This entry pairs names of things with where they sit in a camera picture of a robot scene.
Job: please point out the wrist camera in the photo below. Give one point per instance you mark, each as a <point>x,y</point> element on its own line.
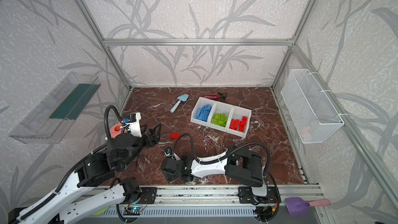
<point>131,124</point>
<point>169,153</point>

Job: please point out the white bin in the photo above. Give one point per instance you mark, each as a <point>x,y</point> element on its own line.
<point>238,113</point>
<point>200,103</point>
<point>221,108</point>

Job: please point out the white right bin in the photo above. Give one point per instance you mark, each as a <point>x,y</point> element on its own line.
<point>238,113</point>

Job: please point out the pink watering can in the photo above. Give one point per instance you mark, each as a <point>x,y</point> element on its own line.
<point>115,130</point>

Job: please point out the red lego slim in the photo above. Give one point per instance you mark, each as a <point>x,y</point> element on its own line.
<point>242,126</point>

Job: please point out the blue lego diagonal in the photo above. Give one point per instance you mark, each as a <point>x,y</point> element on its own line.
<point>198,113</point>

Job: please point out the clear plastic wall shelf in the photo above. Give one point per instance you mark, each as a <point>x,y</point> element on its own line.
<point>50,120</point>

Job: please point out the blue lego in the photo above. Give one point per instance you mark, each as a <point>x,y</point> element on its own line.
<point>204,116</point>

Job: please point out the green lego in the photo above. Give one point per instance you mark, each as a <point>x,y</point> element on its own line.
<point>223,119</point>
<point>216,120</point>

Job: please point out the white wire basket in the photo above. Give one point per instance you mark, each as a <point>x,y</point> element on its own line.
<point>315,117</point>

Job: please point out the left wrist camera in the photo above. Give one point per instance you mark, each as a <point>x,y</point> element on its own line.
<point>131,124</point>

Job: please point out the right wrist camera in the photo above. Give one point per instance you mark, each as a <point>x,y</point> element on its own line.
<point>169,153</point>

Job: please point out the white middle bin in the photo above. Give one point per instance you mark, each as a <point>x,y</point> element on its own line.
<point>221,108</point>

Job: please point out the white left bin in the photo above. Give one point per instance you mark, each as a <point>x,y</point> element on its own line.
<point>200,103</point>

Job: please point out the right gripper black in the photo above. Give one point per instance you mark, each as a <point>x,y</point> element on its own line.
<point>169,168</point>

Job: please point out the red lego diagonal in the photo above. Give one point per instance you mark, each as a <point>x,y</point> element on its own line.
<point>234,124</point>

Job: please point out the purple toy shovel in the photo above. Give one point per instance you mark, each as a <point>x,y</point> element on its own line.
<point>296,206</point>

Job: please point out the light blue toy shovel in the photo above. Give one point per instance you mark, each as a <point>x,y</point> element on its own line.
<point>181,98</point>

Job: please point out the red lego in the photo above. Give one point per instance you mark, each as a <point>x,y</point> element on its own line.
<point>175,136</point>
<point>244,119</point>

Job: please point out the aluminium front rail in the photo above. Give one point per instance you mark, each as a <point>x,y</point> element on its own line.
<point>221,195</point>

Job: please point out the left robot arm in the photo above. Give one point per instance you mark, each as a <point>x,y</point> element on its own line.
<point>59,206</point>

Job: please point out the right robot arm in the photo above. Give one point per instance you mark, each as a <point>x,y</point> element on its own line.
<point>248,164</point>

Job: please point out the blue lego horizontal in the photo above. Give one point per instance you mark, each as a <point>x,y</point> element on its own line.
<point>207,108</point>

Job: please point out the green toy shovel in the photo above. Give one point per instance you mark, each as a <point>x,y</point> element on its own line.
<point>100,212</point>

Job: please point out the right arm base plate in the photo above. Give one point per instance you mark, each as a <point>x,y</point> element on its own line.
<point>261,195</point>

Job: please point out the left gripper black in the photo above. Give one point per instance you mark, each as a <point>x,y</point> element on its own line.
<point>152,136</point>

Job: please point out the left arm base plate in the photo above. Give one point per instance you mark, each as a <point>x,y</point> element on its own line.
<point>146,195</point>

